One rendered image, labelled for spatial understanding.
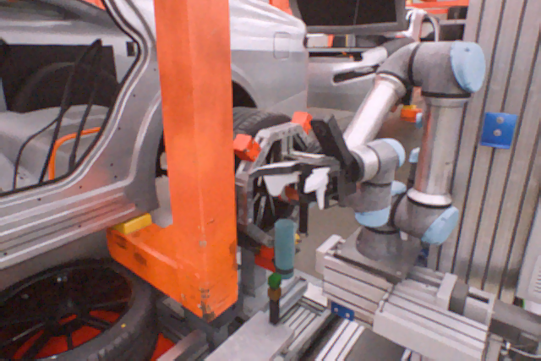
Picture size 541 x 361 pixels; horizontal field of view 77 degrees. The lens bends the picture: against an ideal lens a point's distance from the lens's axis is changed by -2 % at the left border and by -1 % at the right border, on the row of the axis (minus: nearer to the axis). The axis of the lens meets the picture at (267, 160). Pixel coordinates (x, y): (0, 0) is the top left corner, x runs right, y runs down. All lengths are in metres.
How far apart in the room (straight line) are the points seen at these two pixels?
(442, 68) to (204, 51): 0.62
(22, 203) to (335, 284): 1.11
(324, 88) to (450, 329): 3.28
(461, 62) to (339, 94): 3.16
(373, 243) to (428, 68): 0.54
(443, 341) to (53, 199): 1.32
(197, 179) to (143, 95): 0.60
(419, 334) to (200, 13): 1.05
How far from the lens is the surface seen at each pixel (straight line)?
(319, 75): 4.09
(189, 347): 1.49
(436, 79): 0.94
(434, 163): 0.99
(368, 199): 0.79
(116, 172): 1.55
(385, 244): 1.15
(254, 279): 1.90
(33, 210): 1.45
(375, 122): 0.93
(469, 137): 1.17
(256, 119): 1.47
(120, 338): 1.42
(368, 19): 4.97
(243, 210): 1.45
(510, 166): 1.19
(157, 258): 1.45
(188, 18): 1.01
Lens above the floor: 1.44
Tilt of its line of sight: 18 degrees down
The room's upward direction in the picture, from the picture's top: straight up
